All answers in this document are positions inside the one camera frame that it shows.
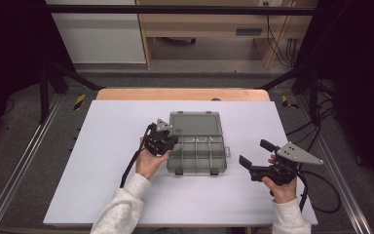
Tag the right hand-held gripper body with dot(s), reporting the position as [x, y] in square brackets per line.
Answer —
[277, 170]

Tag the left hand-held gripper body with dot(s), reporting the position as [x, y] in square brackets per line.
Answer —
[157, 141]

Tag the clear grey compartment box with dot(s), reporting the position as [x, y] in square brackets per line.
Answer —
[201, 152]

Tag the person's right hand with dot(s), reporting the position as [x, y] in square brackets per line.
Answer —
[280, 193]

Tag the person's left hand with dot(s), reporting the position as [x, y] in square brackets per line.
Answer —
[147, 165]

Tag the wooden table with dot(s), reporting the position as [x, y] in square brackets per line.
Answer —
[175, 94]

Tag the yellow black striped tape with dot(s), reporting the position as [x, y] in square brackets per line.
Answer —
[79, 101]
[285, 101]

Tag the white board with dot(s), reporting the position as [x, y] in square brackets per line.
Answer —
[104, 146]

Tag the black metal stand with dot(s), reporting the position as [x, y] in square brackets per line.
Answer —
[44, 97]
[313, 94]

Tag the dark curtain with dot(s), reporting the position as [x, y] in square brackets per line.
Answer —
[9, 48]
[363, 81]

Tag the white cabinet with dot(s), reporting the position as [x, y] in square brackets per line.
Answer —
[100, 39]

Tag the light wooden desk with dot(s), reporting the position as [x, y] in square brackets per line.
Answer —
[204, 24]

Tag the black horizontal bar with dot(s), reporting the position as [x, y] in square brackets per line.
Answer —
[175, 9]

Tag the aluminium floor rail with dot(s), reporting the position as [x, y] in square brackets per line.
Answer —
[22, 159]
[337, 169]

